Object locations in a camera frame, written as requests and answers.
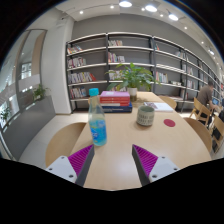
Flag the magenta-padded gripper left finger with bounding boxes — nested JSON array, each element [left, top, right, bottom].
[[45, 144, 96, 187]]

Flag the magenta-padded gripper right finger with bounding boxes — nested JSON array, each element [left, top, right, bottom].
[[131, 144, 181, 187]]

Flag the clear bottle with teal cap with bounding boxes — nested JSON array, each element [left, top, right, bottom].
[[87, 87, 108, 147]]

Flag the round-backed wooden chair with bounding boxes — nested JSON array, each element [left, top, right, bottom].
[[182, 117, 213, 154], [44, 121, 88, 168], [158, 95, 178, 110]]

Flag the flat round red coaster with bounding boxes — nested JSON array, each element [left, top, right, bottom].
[[163, 118, 177, 128]]

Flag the grey patterned ceramic mug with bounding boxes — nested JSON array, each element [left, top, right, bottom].
[[136, 105, 156, 127]]

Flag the slatted wooden chair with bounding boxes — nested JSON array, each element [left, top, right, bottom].
[[211, 114, 224, 154], [189, 97, 213, 128]]

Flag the small background green plant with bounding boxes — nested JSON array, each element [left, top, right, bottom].
[[31, 83, 49, 103]]

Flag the red book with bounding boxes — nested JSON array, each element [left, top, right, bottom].
[[100, 101, 131, 107], [99, 96, 131, 103]]

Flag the person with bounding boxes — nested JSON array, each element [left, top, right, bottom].
[[196, 80, 218, 111]]

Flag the pink book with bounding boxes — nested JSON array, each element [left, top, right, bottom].
[[99, 90, 131, 99]]

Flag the green potted plant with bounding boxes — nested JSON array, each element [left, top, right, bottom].
[[105, 62, 159, 103]]

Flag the grey shelf unit with books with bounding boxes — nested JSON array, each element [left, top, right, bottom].
[[65, 31, 224, 113]]

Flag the ceiling lights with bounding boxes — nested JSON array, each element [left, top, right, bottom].
[[78, 0, 216, 56]]

